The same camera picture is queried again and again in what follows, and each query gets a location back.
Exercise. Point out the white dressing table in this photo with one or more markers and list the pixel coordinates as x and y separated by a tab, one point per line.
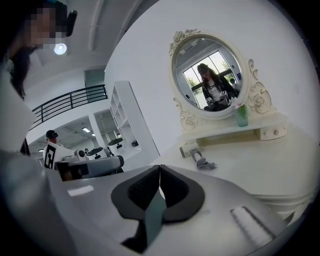
250	170

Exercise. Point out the white robot head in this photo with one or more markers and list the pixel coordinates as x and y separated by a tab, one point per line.
115	146
95	153

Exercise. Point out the white open shelf unit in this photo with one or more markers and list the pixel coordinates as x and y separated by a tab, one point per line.
122	110

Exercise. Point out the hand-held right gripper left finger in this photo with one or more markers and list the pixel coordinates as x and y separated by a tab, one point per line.
130	200

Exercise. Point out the green glass vase with flower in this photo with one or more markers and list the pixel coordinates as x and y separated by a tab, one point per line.
241	117

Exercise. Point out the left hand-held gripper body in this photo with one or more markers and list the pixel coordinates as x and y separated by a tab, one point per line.
100	167

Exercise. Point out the round ceiling lamp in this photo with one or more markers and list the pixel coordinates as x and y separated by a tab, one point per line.
60	48

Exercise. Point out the person's white shirt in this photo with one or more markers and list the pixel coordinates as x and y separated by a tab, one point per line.
15	175

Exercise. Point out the black head-worn camera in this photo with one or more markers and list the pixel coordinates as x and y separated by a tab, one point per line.
72	22

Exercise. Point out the grey hair dryer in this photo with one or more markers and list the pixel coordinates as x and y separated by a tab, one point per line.
95	215

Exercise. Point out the person's head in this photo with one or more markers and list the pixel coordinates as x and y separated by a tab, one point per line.
42	27

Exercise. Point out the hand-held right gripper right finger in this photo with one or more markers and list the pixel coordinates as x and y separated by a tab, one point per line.
182	200

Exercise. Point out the ornate cream vanity mirror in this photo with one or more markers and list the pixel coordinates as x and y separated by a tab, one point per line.
207	75

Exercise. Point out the white power strip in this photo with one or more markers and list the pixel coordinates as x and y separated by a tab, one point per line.
186	148

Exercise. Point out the black metal railing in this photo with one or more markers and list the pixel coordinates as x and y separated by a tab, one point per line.
72	98

